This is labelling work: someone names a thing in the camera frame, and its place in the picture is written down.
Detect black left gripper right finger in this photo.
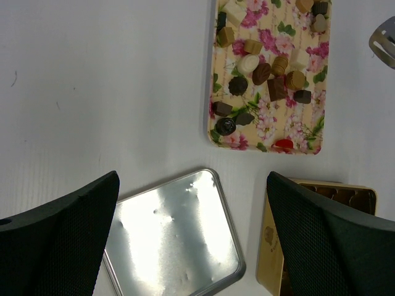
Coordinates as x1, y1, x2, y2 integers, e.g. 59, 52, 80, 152
267, 171, 394, 295

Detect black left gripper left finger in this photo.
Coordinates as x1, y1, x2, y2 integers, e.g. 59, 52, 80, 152
1, 171, 120, 295

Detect dark small square chocolate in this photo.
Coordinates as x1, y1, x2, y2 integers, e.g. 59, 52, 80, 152
293, 89, 312, 104

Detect dark leaf chocolate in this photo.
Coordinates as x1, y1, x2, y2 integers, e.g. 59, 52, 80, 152
235, 112, 255, 126

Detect milk square chocolate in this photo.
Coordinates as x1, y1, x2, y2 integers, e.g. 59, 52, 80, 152
267, 76, 288, 102

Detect caramel round ribbed chocolate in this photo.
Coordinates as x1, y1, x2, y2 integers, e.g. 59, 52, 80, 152
285, 70, 306, 91

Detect brown oval ribbed chocolate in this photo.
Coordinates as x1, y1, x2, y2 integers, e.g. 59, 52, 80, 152
252, 63, 271, 86

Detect caramel barrel chocolate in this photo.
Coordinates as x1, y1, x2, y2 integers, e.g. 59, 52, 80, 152
271, 55, 288, 76

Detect white square chocolate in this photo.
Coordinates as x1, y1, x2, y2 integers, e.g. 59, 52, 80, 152
289, 49, 310, 70

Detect white oval chocolate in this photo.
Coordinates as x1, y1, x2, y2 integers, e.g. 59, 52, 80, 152
237, 54, 260, 75

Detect metal tongs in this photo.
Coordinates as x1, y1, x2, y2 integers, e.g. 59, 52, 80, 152
368, 16, 394, 69

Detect gold chocolate tin box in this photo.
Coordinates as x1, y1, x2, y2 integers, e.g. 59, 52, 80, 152
256, 178, 377, 295

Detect dark round glossy chocolate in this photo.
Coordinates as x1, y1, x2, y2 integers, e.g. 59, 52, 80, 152
215, 117, 236, 136

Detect dark hexagon chocolate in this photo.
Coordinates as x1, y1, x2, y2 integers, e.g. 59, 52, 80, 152
212, 101, 233, 117

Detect dark flower chocolate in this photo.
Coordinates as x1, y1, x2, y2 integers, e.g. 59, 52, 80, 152
228, 76, 248, 96

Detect beige heart chocolate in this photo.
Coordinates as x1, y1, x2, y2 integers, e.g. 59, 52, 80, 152
310, 14, 327, 33

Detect caramel cube chocolate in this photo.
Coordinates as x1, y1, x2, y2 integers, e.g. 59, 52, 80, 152
217, 27, 235, 47

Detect dark cup chocolate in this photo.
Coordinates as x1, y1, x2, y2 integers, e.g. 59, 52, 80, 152
312, 1, 329, 16

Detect caramel hexagon chocolate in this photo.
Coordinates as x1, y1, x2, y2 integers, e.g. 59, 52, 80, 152
295, 0, 314, 14

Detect white block chocolate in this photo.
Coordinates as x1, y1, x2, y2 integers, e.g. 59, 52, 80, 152
222, 1, 247, 27

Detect red candy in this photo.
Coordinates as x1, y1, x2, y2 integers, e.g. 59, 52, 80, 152
274, 139, 294, 152

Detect silver tin lid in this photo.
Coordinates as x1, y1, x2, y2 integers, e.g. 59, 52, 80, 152
103, 168, 246, 295

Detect floral rectangular tray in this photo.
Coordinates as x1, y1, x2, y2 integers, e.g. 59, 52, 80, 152
207, 1, 331, 155

